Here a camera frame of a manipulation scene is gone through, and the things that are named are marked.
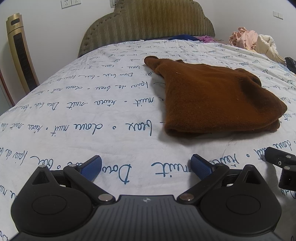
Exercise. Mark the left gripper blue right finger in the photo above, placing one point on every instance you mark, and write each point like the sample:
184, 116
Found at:
201, 167

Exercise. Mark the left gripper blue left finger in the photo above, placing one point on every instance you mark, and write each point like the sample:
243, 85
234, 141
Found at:
91, 168

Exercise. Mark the brown knit sweater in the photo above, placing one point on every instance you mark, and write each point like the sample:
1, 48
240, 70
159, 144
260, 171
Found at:
202, 99

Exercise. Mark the cream clothes pile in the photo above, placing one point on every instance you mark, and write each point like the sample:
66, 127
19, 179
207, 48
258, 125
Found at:
266, 45

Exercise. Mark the pink clothes pile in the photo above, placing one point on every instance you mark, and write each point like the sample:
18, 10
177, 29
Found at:
244, 38

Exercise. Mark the white bedsheet with blue script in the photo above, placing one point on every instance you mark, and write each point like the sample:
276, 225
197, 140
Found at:
108, 103

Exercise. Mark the black garment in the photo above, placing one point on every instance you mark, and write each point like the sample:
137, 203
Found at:
291, 64

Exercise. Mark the gold tower fan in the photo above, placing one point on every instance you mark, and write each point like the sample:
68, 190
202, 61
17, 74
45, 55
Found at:
20, 53

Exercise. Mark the purple garment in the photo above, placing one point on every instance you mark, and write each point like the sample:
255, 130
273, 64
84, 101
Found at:
206, 39

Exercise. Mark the dark blue garment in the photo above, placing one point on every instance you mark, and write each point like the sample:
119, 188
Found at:
184, 37

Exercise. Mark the olive green upholstered headboard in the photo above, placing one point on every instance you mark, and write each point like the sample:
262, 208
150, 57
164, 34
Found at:
146, 20

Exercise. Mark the white wall switch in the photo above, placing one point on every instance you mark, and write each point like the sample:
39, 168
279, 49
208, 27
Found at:
278, 15

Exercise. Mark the white double wall socket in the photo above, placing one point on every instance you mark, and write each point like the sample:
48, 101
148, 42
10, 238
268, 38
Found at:
69, 3

